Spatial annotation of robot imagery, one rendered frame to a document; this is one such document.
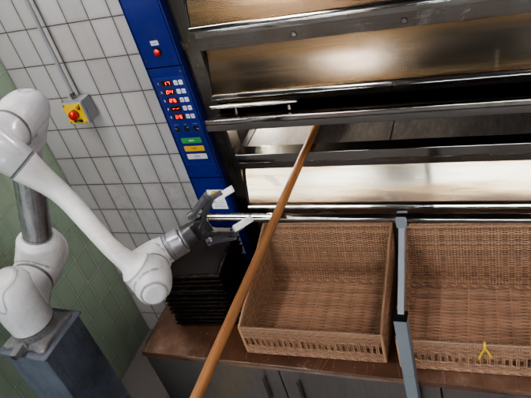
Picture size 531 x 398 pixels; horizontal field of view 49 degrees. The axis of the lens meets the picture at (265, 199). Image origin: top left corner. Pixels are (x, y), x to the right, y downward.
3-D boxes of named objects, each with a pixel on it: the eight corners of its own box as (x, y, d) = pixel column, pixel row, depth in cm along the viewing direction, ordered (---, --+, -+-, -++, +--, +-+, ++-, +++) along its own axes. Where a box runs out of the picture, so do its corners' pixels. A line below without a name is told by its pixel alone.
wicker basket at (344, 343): (276, 266, 265) (261, 220, 249) (402, 268, 245) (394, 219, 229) (245, 354, 230) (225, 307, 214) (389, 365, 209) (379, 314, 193)
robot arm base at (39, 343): (-4, 358, 201) (-12, 348, 198) (35, 309, 217) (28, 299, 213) (36, 365, 194) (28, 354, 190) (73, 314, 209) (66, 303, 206)
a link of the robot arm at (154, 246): (176, 253, 190) (179, 272, 178) (135, 278, 190) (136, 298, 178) (158, 228, 186) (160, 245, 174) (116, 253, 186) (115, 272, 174)
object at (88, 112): (79, 116, 245) (69, 95, 239) (99, 114, 241) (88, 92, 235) (70, 125, 240) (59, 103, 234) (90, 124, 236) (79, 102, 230)
